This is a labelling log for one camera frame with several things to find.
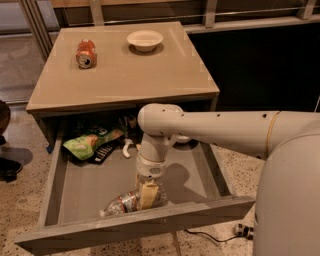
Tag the orange soda can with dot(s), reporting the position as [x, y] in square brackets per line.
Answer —
[86, 54]

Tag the open grey wooden drawer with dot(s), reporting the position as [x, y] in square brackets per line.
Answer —
[198, 188]

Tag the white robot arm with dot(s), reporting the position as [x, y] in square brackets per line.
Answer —
[287, 211]

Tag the person leg with shoe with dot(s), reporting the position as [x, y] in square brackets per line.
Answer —
[8, 168]

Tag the clear plastic water bottle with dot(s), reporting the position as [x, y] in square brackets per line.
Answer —
[129, 202]

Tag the white plastic toy mushroom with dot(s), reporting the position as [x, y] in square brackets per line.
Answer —
[125, 148]

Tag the black white power strip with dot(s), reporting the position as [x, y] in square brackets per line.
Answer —
[241, 230]

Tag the metal window railing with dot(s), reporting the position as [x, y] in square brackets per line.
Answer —
[199, 16]

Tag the cream bowl on counter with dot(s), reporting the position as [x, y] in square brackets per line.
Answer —
[145, 40]

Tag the green chip bag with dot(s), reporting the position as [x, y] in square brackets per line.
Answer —
[84, 147]

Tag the beige side table cabinet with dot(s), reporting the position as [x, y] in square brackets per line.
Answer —
[121, 76]

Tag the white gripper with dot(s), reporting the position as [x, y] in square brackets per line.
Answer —
[150, 170]

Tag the black snack bar wrapper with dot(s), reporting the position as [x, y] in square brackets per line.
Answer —
[103, 152]

